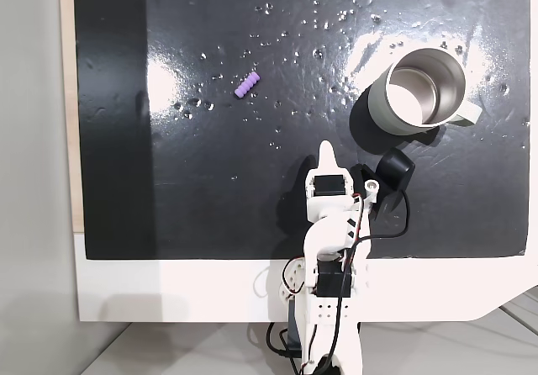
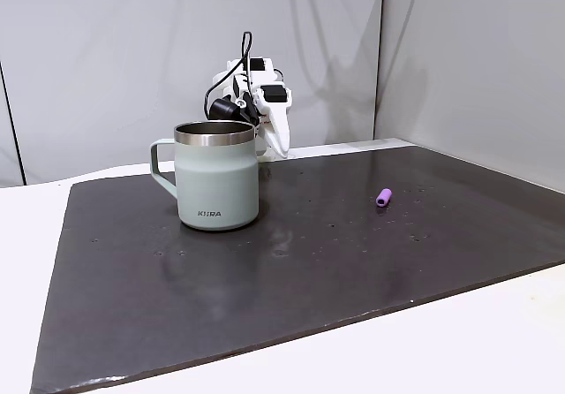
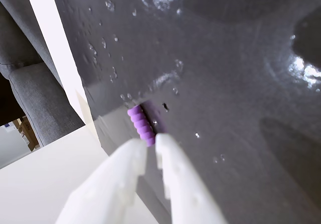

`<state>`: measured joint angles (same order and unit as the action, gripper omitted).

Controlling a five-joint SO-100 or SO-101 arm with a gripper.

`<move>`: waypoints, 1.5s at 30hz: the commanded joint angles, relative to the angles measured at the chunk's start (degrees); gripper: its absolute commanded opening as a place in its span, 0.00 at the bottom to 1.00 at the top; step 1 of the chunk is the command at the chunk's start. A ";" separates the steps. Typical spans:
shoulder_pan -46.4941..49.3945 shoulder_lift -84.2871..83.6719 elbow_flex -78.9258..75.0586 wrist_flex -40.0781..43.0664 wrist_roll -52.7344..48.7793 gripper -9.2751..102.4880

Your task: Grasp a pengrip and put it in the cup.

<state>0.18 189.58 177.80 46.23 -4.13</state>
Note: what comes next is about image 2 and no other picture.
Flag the pale green steel-rimmed mug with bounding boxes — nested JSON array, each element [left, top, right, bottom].
[[148, 120, 260, 232]]

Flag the purple pen grip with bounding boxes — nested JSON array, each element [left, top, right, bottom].
[[375, 186, 395, 209]]

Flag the dark grey table mat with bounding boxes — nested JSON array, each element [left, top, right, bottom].
[[29, 143, 565, 394]]

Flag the black oval camera box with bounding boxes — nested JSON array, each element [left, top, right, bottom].
[[208, 93, 260, 125]]

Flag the black camera cable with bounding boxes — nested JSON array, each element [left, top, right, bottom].
[[203, 31, 253, 119]]

